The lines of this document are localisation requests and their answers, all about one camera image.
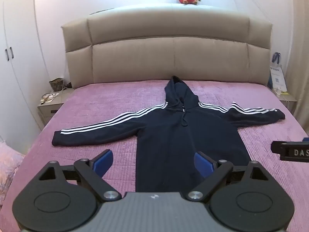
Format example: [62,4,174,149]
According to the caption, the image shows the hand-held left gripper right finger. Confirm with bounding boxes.
[185,151,269,201]

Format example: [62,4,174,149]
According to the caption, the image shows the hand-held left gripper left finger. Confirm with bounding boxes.
[39,149,121,201]

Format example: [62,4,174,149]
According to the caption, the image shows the navy hoodie with white stripes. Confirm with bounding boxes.
[52,75,286,192]

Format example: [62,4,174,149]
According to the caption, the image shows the grey nightstand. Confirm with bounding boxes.
[37,88,74,127]
[272,89,298,114]

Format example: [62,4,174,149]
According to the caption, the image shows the pink quilted bedspread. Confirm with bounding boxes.
[0,78,309,232]

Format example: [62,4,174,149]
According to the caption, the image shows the small clutter pile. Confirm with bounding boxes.
[41,92,60,105]

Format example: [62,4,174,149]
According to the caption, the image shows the brown patterned handbag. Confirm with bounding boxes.
[49,77,66,92]

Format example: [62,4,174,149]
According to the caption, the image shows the floral pink quilt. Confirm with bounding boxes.
[0,139,25,209]

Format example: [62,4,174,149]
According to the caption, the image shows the cream curtain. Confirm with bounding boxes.
[288,0,309,132]

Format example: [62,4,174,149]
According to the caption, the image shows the beige padded headboard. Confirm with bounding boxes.
[60,8,273,90]

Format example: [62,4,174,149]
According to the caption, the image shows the white wardrobe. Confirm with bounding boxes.
[0,0,50,155]

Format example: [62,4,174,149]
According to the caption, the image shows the white tote bag blue handles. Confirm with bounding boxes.
[267,52,288,94]

